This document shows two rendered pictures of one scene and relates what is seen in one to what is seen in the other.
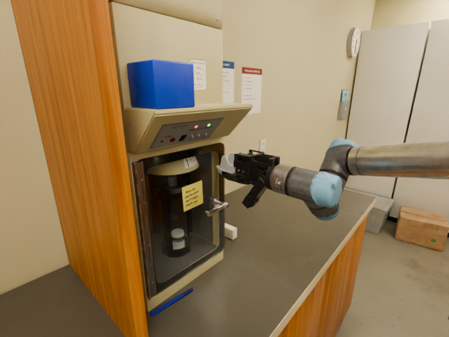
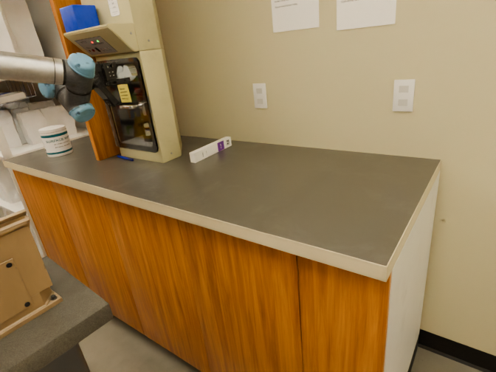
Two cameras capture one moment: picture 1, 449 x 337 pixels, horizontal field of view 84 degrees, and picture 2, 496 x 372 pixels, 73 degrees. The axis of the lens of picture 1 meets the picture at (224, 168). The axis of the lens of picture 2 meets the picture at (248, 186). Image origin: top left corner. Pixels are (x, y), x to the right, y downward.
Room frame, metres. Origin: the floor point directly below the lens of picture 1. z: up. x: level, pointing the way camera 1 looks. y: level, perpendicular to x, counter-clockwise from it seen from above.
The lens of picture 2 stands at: (1.06, -1.45, 1.39)
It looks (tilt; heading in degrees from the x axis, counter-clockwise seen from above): 23 degrees down; 86
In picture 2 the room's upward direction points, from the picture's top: 6 degrees counter-clockwise
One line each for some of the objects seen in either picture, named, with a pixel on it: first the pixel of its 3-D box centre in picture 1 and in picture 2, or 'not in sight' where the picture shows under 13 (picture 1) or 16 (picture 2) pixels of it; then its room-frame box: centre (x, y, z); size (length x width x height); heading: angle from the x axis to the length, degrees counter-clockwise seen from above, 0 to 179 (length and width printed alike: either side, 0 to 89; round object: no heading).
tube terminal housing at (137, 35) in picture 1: (160, 163); (144, 71); (0.76, 0.20, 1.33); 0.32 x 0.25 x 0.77; 138
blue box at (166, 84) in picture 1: (162, 85); (80, 18); (0.56, 0.13, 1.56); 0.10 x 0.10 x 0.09; 48
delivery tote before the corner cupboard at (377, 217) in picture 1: (359, 209); not in sight; (2.73, -1.65, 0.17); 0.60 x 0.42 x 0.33; 46
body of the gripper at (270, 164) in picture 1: (256, 169); (100, 76); (0.65, -0.09, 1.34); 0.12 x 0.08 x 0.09; 48
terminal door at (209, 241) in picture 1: (189, 214); (126, 107); (0.67, 0.10, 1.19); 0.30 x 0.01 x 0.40; 137
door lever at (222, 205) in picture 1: (213, 206); (130, 106); (0.70, 0.03, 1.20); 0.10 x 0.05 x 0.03; 137
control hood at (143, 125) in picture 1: (197, 126); (100, 41); (0.63, 0.07, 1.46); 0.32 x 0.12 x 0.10; 138
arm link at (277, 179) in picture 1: (282, 179); not in sight; (0.59, -0.15, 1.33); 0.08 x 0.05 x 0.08; 138
